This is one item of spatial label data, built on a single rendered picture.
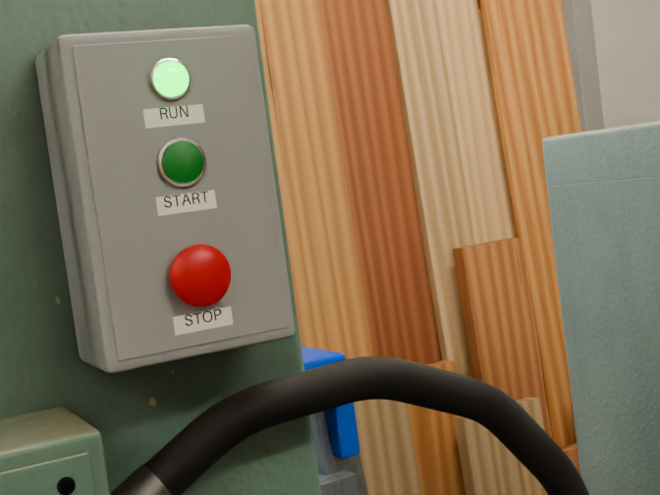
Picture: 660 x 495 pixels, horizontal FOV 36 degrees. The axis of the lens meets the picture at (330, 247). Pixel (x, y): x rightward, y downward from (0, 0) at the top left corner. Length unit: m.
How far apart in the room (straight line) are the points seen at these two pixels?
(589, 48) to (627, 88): 0.15
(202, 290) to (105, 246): 0.05
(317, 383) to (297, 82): 1.49
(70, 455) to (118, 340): 0.06
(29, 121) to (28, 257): 0.07
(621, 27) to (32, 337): 2.33
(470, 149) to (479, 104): 0.10
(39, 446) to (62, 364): 0.09
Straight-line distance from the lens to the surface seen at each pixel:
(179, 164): 0.49
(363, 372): 0.56
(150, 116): 0.50
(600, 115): 2.67
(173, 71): 0.50
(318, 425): 1.43
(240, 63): 0.51
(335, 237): 2.00
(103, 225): 0.49
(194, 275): 0.49
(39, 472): 0.47
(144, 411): 0.56
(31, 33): 0.55
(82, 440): 0.47
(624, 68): 2.73
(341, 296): 2.00
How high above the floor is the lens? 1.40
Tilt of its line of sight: 4 degrees down
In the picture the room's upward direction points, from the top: 8 degrees counter-clockwise
